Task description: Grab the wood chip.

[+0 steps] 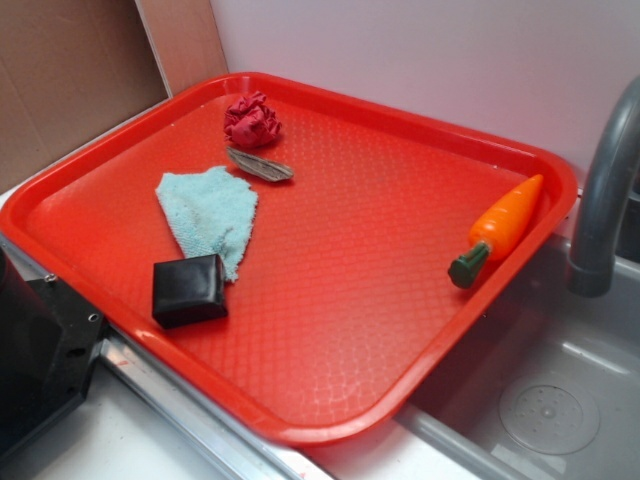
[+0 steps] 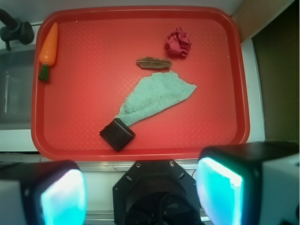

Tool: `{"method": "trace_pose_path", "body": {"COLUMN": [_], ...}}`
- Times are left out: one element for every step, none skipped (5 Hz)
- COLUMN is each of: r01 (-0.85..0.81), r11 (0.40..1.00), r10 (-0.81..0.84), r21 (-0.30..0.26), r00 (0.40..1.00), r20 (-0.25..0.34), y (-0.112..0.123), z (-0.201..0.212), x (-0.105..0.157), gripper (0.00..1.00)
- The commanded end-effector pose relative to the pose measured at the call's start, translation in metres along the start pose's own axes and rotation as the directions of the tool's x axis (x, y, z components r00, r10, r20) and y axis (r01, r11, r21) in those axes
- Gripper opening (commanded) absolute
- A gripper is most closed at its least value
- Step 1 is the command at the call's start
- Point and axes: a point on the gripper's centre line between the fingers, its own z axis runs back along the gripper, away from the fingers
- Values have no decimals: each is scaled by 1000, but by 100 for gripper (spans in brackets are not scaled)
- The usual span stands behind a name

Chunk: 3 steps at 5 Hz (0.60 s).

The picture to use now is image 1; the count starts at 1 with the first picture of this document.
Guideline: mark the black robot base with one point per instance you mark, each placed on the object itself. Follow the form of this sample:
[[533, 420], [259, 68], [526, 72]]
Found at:
[[50, 339]]

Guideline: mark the grey wood chip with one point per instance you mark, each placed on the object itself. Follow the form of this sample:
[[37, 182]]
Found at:
[[257, 166]]

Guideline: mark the red plastic tray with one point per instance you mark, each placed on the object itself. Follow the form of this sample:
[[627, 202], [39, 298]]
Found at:
[[343, 304]]

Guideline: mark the light blue cloth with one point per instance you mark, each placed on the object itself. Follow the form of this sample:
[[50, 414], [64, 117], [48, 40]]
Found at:
[[209, 213]]

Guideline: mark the crumpled red paper ball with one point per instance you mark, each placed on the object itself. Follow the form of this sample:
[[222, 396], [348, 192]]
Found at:
[[249, 122]]

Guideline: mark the black rectangular block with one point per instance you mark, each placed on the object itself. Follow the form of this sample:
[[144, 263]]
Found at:
[[188, 291]]

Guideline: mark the orange toy carrot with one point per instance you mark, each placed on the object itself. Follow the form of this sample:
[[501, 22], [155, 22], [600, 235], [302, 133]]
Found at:
[[496, 233]]

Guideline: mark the grey sink basin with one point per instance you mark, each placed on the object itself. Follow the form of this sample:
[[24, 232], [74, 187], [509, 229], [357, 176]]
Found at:
[[544, 385]]

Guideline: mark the grey faucet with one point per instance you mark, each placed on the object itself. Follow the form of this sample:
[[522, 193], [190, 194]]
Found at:
[[607, 224]]

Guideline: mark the brown cardboard panel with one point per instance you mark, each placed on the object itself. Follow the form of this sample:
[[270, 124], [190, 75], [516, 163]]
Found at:
[[73, 70]]

